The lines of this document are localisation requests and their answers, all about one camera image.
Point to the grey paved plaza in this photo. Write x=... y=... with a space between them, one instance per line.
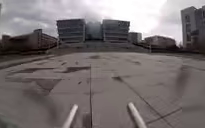
x=116 y=70

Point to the wide grey stairs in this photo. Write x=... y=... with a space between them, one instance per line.
x=100 y=46

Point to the small grey building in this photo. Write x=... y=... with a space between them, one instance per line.
x=135 y=37

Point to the large tiered building with glass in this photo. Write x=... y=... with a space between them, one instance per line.
x=71 y=30

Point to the robot's own part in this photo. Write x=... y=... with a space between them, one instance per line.
x=136 y=115
x=71 y=116

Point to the low pale building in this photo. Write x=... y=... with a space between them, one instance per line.
x=160 y=41

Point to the low long building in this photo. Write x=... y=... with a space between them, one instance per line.
x=33 y=40

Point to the tall pale building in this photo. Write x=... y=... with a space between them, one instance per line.
x=198 y=26

